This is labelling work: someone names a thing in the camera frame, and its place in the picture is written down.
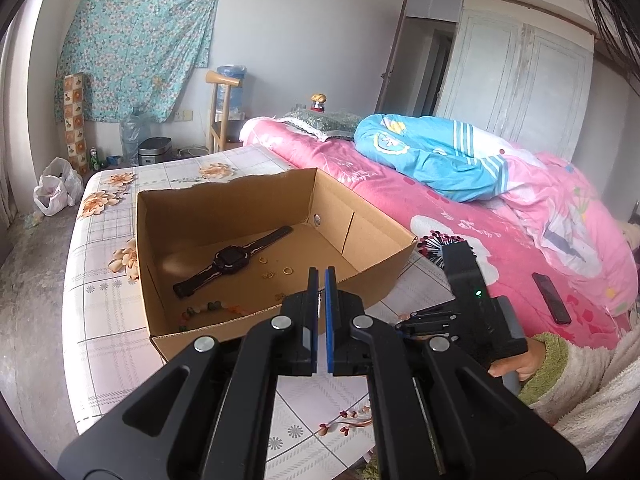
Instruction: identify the person's right forearm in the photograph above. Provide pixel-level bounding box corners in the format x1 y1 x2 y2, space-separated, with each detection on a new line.
520 332 640 466

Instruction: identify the brown door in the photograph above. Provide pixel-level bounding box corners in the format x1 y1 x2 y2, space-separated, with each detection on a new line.
375 0 408 116

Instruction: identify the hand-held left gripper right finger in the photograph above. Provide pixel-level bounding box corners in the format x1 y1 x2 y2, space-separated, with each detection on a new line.
324 266 586 480

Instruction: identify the pink floral blanket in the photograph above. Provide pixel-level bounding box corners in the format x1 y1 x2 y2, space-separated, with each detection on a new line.
239 115 640 318

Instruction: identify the clear water jug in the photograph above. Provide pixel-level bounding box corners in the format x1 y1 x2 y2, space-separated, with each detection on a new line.
120 110 151 167

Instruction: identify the blue striped blanket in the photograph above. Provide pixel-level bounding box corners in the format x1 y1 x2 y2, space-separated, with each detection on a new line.
354 112 511 203

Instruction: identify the black wristwatch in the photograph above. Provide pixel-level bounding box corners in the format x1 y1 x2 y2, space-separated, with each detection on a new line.
172 225 294 300

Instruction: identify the black phone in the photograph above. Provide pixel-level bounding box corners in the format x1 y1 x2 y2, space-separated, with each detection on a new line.
531 272 572 325

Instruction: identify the grey rice cooker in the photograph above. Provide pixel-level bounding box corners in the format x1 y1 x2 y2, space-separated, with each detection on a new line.
137 136 173 167

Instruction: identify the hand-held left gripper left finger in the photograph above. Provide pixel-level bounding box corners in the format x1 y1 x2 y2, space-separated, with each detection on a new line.
57 266 320 480

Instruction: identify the grey pillow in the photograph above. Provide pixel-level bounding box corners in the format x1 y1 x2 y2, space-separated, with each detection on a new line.
277 109 366 141

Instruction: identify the brown cardboard box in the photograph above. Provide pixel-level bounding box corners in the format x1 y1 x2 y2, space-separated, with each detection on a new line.
136 167 418 366

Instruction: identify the colourful bead bracelet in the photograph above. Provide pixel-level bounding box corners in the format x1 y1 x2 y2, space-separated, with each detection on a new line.
180 300 251 333

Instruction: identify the blue water bottle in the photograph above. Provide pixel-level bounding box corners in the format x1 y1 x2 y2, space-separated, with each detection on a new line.
216 64 248 111

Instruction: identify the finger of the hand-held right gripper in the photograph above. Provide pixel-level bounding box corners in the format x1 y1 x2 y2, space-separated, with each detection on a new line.
410 310 462 322
395 319 458 339

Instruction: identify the person's dark hair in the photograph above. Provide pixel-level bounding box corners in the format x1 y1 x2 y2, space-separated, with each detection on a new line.
575 0 640 106

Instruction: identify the wooden chair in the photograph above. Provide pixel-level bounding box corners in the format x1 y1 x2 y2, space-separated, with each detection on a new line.
205 71 246 153

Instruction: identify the teal floral wall cloth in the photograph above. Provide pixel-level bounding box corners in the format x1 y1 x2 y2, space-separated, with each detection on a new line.
59 0 219 123

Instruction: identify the tall patterned box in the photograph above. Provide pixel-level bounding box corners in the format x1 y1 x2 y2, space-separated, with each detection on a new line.
54 74 88 176

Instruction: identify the white wardrobe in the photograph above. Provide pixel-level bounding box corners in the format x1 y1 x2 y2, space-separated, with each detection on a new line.
435 0 596 161

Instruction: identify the person's right hand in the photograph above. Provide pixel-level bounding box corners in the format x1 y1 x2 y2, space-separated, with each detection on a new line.
487 337 544 382

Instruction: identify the white plastic bag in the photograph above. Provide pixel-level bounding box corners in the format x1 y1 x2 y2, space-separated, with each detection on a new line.
33 157 84 217

